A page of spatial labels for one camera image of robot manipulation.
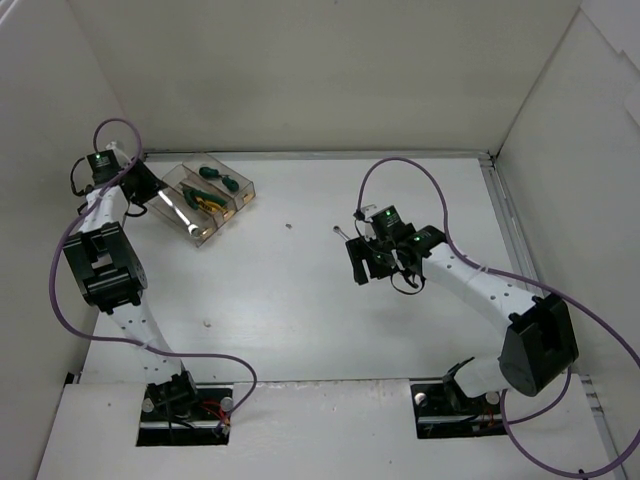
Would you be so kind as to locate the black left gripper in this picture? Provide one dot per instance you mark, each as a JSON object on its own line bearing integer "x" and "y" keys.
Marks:
{"x": 148, "y": 181}

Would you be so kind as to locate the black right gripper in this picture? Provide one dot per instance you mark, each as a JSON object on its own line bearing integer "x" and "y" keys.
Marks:
{"x": 361, "y": 258}

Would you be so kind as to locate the green handled pliers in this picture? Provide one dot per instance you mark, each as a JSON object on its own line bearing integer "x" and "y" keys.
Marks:
{"x": 191, "y": 193}

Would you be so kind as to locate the green stubby flathead screwdriver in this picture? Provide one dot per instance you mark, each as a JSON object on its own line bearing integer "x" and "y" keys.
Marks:
{"x": 208, "y": 173}

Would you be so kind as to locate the yellow needle-nose pliers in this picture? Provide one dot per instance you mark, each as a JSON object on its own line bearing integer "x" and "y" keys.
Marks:
{"x": 209, "y": 206}

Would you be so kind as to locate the green stubby Phillips screwdriver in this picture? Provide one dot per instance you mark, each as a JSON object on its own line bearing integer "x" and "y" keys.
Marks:
{"x": 230, "y": 183}

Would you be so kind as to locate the yellow black cutting pliers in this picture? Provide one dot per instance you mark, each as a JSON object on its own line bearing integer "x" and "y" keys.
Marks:
{"x": 218, "y": 212}

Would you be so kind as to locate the large silver ratchet wrench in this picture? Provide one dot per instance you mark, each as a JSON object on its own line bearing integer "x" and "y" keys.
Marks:
{"x": 192, "y": 229}

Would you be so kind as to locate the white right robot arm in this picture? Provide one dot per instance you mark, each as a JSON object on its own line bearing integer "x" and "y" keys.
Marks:
{"x": 539, "y": 342}

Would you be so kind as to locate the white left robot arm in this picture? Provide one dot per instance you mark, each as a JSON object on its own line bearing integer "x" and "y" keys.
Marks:
{"x": 111, "y": 277}

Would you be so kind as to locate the small silver ratchet wrench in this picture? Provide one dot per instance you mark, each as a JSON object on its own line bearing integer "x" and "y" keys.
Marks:
{"x": 341, "y": 233}

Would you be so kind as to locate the clear three-compartment container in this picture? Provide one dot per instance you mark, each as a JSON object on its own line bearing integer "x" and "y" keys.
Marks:
{"x": 187, "y": 172}

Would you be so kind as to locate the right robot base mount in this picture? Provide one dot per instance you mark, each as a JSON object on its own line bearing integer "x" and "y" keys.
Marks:
{"x": 442, "y": 411}

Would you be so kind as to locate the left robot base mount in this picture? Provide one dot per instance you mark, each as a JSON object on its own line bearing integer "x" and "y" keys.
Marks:
{"x": 178, "y": 413}

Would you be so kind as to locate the aluminium rail right edge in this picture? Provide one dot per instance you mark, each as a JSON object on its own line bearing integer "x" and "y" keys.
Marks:
{"x": 554, "y": 300}

